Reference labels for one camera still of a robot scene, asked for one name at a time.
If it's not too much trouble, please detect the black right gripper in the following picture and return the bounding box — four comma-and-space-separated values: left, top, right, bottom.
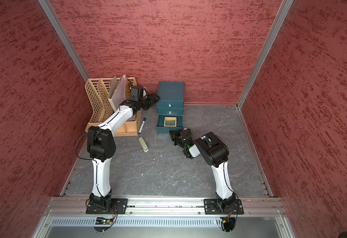
170, 129, 187, 149

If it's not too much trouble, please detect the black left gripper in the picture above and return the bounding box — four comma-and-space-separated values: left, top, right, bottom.
139, 93, 161, 110

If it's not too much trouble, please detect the teal drawer cabinet yellow trim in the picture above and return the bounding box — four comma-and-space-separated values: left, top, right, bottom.
156, 81, 184, 133

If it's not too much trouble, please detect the large wooden frame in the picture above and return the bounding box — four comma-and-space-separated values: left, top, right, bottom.
164, 117, 177, 127

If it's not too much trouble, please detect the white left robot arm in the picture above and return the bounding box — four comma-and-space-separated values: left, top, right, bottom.
87, 93, 160, 210

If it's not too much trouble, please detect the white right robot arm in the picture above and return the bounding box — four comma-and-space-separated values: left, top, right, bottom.
169, 128, 238, 211

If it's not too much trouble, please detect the blue capped white marker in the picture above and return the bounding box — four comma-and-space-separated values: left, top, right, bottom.
138, 118, 146, 134

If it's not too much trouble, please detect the pink paper folder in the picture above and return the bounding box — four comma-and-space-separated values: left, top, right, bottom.
108, 74, 136, 114

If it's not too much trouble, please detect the beige stapler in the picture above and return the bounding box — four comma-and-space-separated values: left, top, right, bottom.
138, 137, 149, 152

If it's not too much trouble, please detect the beige lattice file organizer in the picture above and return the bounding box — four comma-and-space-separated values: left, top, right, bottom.
85, 76, 137, 131

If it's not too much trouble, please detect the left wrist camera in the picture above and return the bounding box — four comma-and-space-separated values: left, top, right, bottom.
129, 86, 147, 102

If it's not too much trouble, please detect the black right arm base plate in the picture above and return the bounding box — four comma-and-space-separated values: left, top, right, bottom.
203, 198, 245, 215

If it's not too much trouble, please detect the aluminium corner post left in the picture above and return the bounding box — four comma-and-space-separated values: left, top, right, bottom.
38, 0, 90, 82

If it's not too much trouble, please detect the aluminium corner post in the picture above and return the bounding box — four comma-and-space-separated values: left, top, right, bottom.
38, 0, 90, 82
236, 0, 295, 109

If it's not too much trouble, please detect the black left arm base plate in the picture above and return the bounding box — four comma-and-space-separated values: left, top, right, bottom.
85, 198, 128, 215

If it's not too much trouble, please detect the aluminium front rail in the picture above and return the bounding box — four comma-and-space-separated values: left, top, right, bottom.
43, 195, 287, 217

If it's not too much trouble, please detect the aluminium corner post right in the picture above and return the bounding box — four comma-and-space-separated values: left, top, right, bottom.
236, 0, 295, 109

